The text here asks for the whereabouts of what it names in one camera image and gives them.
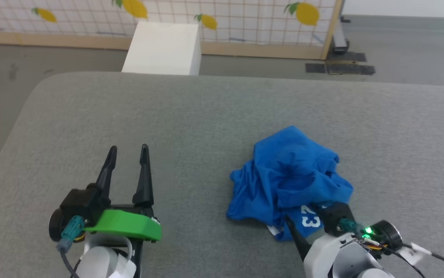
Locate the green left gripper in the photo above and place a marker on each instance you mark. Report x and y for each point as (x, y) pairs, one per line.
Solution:
(125, 226)

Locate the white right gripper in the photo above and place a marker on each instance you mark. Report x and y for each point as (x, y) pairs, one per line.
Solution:
(324, 255)

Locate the blue numbered garment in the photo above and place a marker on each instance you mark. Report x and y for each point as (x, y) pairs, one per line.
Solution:
(289, 177)

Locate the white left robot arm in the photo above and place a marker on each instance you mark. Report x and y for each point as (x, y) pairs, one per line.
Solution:
(104, 262)

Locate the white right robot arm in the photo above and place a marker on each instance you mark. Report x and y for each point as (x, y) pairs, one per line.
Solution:
(360, 266)

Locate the white box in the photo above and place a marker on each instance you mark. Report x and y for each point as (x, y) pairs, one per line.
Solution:
(164, 48)

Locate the lemon print partition screen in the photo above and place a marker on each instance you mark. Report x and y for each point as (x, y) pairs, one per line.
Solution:
(206, 23)

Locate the grey metal stand foot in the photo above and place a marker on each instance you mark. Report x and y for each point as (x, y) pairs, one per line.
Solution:
(339, 40)

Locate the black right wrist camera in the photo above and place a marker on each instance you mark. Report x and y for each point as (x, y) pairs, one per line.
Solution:
(339, 218)

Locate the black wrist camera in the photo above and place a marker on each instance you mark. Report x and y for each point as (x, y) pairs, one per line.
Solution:
(339, 218)
(79, 208)

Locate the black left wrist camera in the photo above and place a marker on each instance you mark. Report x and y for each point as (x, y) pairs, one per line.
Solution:
(79, 208)

